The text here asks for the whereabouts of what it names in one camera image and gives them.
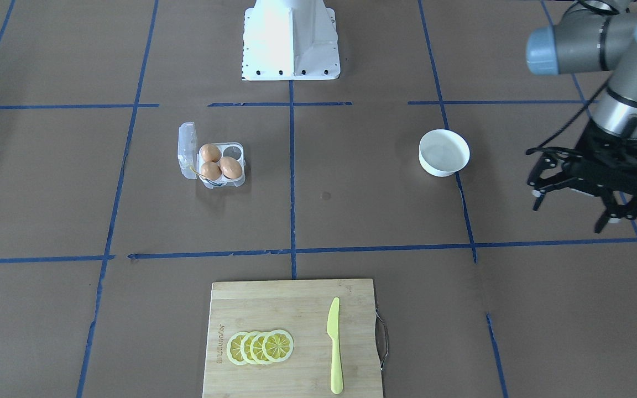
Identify wooden cutting board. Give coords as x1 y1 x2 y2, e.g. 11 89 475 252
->
202 278 384 397

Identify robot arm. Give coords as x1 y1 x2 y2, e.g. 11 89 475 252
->
526 1 637 233

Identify yellow plastic knife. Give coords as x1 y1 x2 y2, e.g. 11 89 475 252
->
326 297 344 395

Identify white bowl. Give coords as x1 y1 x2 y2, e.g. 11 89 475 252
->
418 129 471 178

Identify brown egg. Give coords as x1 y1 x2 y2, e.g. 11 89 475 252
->
199 161 222 181
199 143 222 162
219 156 243 180

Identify yellow lemon slices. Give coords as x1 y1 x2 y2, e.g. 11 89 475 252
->
225 329 294 366

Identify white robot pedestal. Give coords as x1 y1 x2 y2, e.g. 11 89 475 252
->
241 1 341 81

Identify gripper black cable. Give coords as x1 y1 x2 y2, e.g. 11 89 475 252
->
540 77 612 150

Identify clear plastic egg box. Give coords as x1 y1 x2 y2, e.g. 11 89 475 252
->
177 123 246 189

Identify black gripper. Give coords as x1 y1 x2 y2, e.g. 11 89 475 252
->
526 122 637 234

